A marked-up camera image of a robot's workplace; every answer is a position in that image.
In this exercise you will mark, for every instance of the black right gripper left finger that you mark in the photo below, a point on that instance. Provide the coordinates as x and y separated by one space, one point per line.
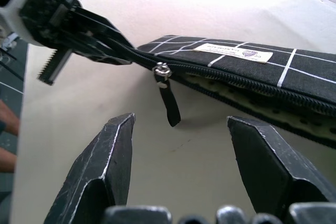
105 161

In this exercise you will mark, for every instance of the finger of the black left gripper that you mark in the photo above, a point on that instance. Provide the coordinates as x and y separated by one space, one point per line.
105 26
99 53

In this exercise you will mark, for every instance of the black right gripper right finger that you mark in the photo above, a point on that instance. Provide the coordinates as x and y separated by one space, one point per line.
265 161

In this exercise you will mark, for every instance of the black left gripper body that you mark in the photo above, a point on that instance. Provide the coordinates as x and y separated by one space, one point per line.
44 11

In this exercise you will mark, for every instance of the black white-grid zipper pouch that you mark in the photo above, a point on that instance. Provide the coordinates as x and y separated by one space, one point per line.
252 77

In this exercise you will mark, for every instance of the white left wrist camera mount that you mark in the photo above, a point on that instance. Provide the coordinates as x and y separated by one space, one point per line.
15 3

